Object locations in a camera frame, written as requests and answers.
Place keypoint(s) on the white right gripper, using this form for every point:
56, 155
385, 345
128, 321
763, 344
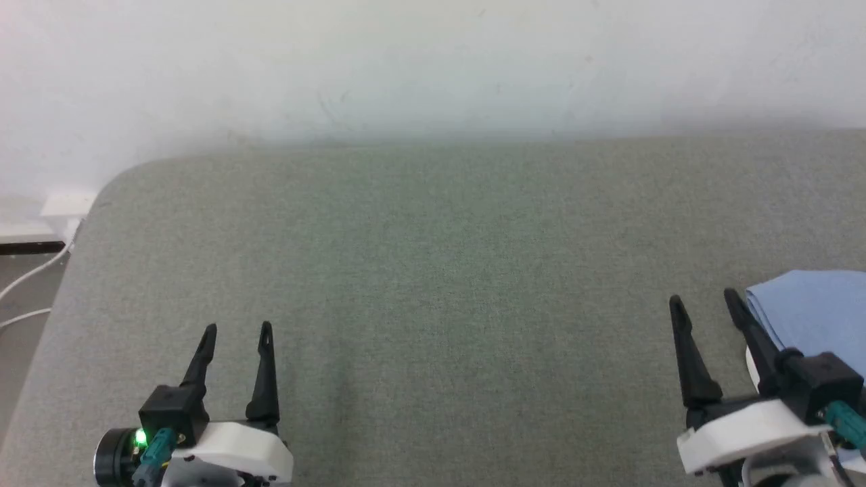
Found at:
744, 433

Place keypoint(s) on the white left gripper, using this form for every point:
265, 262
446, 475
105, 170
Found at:
237, 453

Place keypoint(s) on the light blue polo shirt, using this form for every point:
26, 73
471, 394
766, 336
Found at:
812, 311

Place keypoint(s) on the grey fabric sofa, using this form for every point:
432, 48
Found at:
440, 270

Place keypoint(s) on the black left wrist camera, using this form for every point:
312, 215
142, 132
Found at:
172, 409

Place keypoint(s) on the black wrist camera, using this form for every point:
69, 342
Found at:
172, 409
822, 382

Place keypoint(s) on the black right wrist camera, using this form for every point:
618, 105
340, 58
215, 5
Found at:
822, 382

